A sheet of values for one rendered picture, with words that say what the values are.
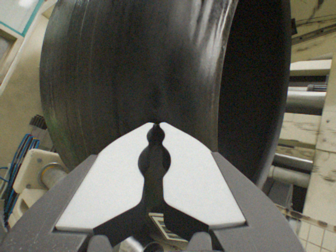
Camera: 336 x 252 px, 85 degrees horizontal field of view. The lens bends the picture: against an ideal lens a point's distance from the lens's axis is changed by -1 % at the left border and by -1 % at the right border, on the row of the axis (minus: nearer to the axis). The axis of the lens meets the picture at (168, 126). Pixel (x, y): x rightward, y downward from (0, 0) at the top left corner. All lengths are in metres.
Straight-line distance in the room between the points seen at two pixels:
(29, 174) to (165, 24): 0.44
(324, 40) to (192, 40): 0.72
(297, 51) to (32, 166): 0.90
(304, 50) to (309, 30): 0.06
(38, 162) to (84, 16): 0.37
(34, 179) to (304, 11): 0.94
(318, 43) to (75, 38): 0.78
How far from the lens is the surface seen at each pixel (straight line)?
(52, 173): 0.49
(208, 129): 0.19
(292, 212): 0.67
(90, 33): 0.21
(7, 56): 0.89
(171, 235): 0.25
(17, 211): 0.53
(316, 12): 0.88
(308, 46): 0.87
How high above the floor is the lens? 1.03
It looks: 9 degrees up
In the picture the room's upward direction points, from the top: 19 degrees clockwise
